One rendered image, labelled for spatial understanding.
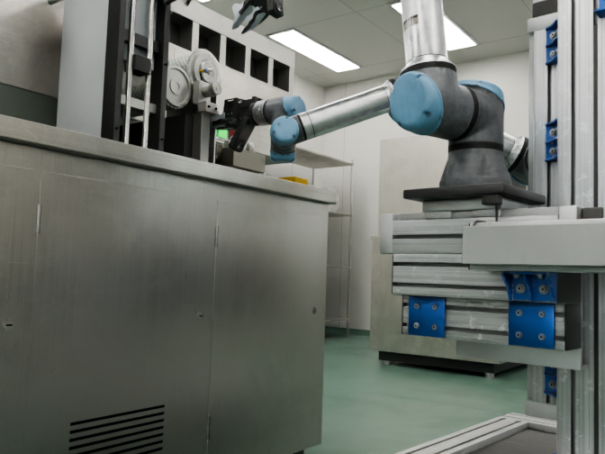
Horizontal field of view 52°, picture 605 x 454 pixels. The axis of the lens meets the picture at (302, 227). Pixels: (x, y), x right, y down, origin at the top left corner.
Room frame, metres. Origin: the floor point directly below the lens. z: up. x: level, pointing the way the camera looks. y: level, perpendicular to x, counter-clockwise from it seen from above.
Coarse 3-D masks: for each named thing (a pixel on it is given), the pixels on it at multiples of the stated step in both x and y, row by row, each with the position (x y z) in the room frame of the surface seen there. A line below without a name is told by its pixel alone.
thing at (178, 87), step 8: (168, 72) 1.80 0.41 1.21; (176, 72) 1.82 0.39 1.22; (184, 72) 1.84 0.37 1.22; (168, 80) 1.80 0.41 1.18; (176, 80) 1.82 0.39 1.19; (184, 80) 1.85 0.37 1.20; (168, 88) 1.80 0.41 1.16; (176, 88) 1.82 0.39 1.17; (184, 88) 1.85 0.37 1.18; (168, 96) 1.80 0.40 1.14; (176, 96) 1.82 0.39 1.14; (184, 96) 1.85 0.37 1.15; (176, 104) 1.82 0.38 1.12; (184, 104) 1.84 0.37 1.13
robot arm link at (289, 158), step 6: (270, 138) 1.73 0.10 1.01; (270, 144) 1.79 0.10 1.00; (270, 150) 1.79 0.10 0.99; (276, 150) 1.75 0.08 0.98; (282, 150) 1.73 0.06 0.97; (288, 150) 1.74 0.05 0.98; (294, 150) 1.79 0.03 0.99; (270, 156) 1.79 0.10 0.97; (276, 156) 1.77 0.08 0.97; (282, 156) 1.76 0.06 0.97; (288, 156) 1.77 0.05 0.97; (294, 156) 1.79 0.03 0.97; (276, 162) 1.81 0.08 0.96; (282, 162) 1.81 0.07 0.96; (288, 162) 1.81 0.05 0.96
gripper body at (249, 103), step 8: (256, 96) 1.85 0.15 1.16; (224, 104) 1.90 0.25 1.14; (232, 104) 1.88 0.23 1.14; (240, 104) 1.88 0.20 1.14; (248, 104) 1.86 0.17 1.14; (224, 112) 1.90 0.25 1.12; (232, 112) 1.88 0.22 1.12; (240, 112) 1.89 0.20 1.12; (248, 112) 1.84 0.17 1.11; (232, 120) 1.87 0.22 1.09; (240, 120) 1.88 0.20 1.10
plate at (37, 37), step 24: (0, 0) 1.71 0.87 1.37; (24, 0) 1.77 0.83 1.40; (0, 24) 1.71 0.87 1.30; (24, 24) 1.77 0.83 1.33; (48, 24) 1.83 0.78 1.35; (0, 48) 1.72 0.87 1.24; (24, 48) 1.77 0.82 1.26; (48, 48) 1.83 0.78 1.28; (168, 48) 2.21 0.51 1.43; (0, 72) 1.72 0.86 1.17; (24, 72) 1.78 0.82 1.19; (48, 72) 1.84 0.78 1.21; (240, 96) 2.53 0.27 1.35; (264, 96) 2.65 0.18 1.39; (264, 144) 2.66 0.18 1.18
